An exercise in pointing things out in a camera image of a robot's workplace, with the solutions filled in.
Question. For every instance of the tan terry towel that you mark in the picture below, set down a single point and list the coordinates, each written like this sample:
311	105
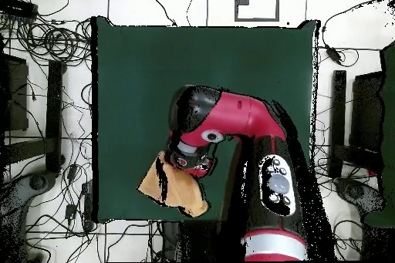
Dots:
179	189

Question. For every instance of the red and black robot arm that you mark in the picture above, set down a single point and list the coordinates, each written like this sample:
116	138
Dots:
234	118

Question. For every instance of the dark green table cloth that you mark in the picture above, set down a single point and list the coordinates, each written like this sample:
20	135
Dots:
139	74

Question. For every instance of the black stand beam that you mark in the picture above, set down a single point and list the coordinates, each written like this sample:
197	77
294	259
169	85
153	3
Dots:
54	115
338	121

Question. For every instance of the office chair base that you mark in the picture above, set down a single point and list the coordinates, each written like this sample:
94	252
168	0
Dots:
358	192
37	182

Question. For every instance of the black cross beam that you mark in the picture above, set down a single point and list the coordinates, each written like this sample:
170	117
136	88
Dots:
27	149

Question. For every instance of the black power adapter box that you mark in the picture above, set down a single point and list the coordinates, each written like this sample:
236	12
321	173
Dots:
18	7

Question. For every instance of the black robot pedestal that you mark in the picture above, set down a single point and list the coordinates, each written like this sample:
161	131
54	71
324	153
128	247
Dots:
191	241

